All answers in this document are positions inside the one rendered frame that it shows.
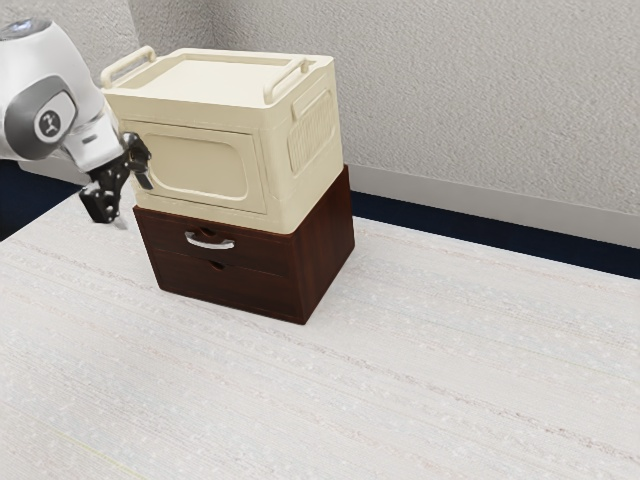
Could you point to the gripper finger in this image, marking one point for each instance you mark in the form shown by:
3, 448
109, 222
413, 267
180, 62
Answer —
140, 162
102, 207

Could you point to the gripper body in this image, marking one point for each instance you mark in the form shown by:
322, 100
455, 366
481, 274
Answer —
109, 177

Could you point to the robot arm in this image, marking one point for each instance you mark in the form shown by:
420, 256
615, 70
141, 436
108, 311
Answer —
45, 85

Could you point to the cream box with lid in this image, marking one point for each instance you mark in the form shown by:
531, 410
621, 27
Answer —
225, 130

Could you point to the dark wood drawer cabinet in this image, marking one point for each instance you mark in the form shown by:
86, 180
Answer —
260, 260

